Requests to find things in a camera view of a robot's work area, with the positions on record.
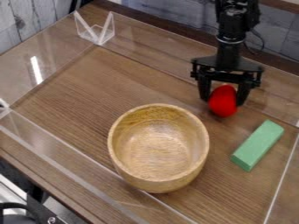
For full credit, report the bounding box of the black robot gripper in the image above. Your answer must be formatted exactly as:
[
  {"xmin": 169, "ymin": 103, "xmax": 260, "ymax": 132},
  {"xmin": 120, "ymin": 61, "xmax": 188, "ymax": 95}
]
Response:
[{"xmin": 191, "ymin": 42, "xmax": 264, "ymax": 106}]

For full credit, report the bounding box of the red plush strawberry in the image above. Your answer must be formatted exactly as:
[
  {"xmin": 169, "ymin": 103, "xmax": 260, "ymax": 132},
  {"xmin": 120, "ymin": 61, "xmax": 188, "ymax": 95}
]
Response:
[{"xmin": 208, "ymin": 85, "xmax": 237, "ymax": 117}]

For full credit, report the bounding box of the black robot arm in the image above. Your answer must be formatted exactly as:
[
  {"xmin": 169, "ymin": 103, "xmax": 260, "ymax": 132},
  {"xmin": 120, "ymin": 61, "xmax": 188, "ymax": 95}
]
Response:
[{"xmin": 191, "ymin": 0, "xmax": 264, "ymax": 106}]

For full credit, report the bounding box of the green rectangular block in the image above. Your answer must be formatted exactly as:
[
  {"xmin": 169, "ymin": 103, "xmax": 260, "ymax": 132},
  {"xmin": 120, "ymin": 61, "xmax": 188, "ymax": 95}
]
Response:
[{"xmin": 231, "ymin": 120, "xmax": 285, "ymax": 172}]

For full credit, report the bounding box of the wooden bowl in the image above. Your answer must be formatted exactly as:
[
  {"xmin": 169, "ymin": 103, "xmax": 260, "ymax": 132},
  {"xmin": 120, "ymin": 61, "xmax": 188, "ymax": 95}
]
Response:
[{"xmin": 106, "ymin": 103, "xmax": 211, "ymax": 193}]

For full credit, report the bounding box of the black metal stand base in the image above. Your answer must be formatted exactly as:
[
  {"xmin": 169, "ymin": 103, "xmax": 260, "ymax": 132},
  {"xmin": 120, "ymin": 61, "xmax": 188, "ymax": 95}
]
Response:
[{"xmin": 26, "ymin": 195, "xmax": 68, "ymax": 224}]

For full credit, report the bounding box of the black cable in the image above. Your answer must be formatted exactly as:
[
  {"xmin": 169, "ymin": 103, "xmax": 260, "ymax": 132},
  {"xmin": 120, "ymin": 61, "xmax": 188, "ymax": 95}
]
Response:
[{"xmin": 243, "ymin": 27, "xmax": 267, "ymax": 55}]

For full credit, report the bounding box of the clear acrylic corner bracket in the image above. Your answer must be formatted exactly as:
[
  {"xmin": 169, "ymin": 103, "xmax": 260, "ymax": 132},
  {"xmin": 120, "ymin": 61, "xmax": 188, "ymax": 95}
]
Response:
[{"xmin": 73, "ymin": 11, "xmax": 114, "ymax": 46}]

